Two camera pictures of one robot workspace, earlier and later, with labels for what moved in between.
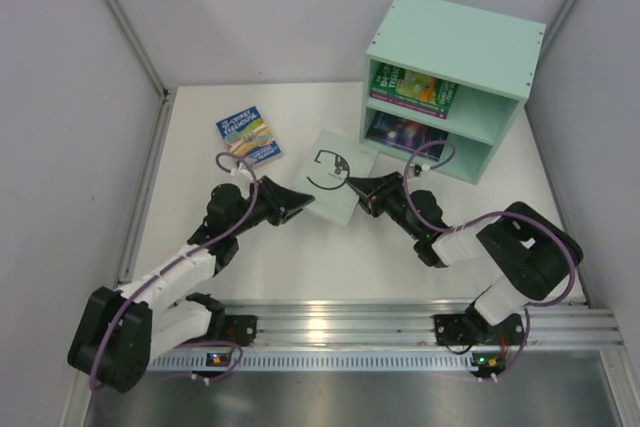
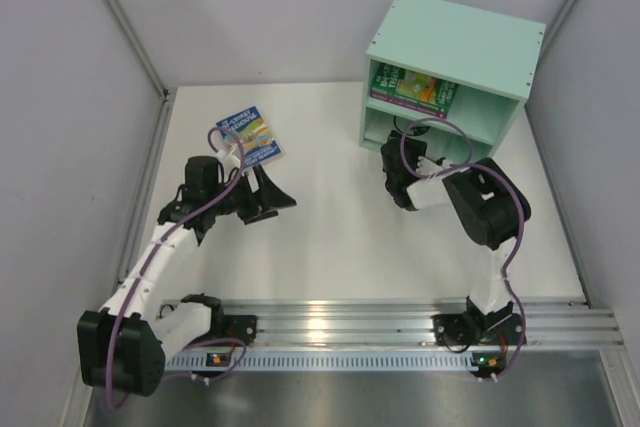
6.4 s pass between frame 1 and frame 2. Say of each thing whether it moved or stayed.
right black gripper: moved
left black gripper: moved
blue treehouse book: stayed
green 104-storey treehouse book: stayed
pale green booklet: moved
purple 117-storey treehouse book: stayed
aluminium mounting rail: stayed
